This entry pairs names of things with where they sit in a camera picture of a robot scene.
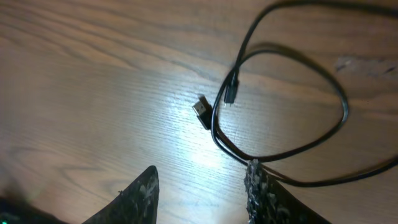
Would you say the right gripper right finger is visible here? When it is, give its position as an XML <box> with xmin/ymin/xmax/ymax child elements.
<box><xmin>244</xmin><ymin>160</ymin><xmax>330</xmax><ymax>224</ymax></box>

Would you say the black usb cable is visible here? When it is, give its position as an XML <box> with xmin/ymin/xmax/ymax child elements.
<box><xmin>192</xmin><ymin>0</ymin><xmax>398</xmax><ymax>188</ymax></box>

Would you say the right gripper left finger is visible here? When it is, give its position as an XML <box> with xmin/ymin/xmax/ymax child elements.
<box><xmin>84</xmin><ymin>166</ymin><xmax>160</xmax><ymax>224</ymax></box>

